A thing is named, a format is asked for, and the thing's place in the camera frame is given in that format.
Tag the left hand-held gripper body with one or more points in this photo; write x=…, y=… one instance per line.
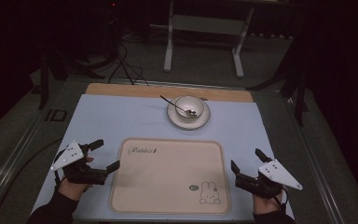
x=74, y=161

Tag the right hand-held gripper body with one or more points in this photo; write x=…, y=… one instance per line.
x=268, y=179

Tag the white saucer plate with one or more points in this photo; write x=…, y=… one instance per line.
x=188, y=119

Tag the white bowl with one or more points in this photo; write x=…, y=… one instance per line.
x=189, y=106

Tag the metal spoon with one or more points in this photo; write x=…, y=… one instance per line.
x=180, y=108

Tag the person's left hand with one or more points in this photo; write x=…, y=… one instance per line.
x=74, y=186

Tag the person's right hand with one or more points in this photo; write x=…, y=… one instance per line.
x=266, y=203

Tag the light blue table mat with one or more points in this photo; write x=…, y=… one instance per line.
x=105, y=124

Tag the beige rabbit placemat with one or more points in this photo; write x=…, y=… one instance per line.
x=167, y=177

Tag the black stand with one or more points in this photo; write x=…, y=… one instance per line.
x=51, y=71
x=292, y=77

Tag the white metal stand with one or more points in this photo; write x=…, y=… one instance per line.
x=205, y=28

